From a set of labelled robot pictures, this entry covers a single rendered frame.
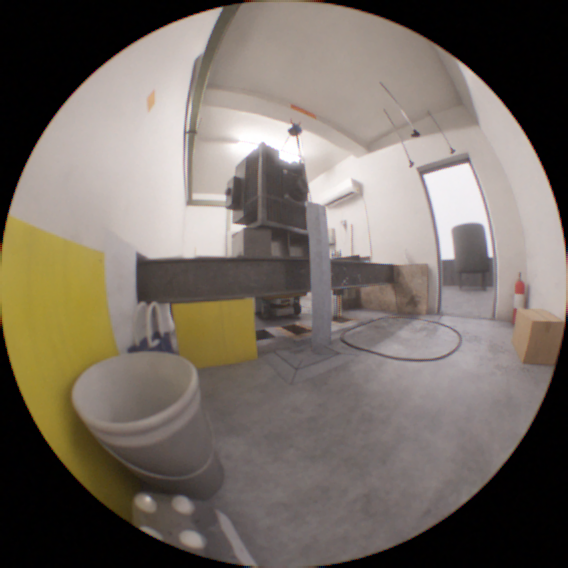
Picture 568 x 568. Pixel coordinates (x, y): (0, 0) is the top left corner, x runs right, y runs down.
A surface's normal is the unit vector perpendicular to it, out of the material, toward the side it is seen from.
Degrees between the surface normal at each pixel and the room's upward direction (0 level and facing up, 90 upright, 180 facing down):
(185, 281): 90
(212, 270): 90
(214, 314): 90
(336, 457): 0
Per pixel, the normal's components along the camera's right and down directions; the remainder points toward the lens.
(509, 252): -0.88, 0.05
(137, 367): 0.73, -0.06
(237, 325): 0.47, 0.00
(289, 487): -0.04, -1.00
